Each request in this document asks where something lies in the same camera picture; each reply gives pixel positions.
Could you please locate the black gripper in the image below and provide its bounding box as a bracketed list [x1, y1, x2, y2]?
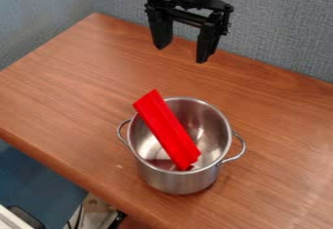
[146, 0, 234, 63]

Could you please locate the red rectangular block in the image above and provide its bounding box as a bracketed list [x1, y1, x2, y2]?
[133, 89, 202, 171]

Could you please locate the stainless steel pot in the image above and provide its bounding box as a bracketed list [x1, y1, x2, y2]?
[118, 95, 245, 195]

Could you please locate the white object at corner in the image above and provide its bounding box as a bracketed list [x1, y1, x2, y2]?
[0, 205, 30, 229]

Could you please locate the black table leg frame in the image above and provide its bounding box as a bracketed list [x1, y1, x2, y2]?
[67, 206, 127, 229]

